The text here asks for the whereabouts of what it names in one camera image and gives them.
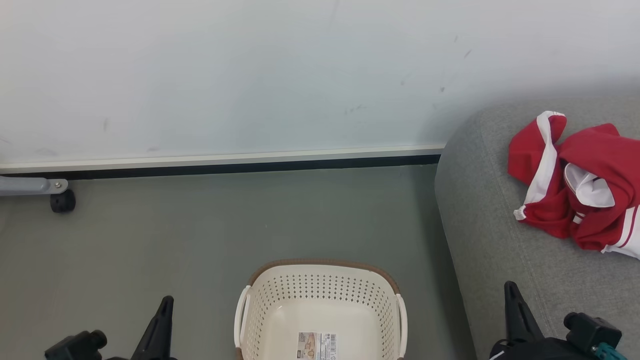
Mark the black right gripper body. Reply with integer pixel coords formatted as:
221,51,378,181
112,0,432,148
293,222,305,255
489,337,598,360

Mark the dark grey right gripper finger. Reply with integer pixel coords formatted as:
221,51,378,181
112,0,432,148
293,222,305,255
503,281,545,345

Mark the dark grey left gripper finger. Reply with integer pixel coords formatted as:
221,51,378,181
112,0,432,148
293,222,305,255
131,296,177,360

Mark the red and white garment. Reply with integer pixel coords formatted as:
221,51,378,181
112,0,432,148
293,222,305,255
507,111,640,261

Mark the grey fabric sofa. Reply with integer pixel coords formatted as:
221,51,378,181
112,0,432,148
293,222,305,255
434,97,640,360

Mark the paper label sticker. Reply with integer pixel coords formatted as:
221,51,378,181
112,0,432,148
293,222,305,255
297,332,338,360

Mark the black caster wheel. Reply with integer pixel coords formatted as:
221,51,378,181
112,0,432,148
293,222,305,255
50,189,77,214

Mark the cream perforated plastic laundry basket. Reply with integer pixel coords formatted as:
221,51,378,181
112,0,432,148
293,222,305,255
233,258,408,360

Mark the black baseboard strip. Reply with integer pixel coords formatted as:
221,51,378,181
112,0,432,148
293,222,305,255
0,154,442,181

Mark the grey metal stand leg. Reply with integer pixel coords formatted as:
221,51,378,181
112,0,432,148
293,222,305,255
0,176,69,197

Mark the teal cable connector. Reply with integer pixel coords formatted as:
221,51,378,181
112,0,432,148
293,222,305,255
594,342,628,360

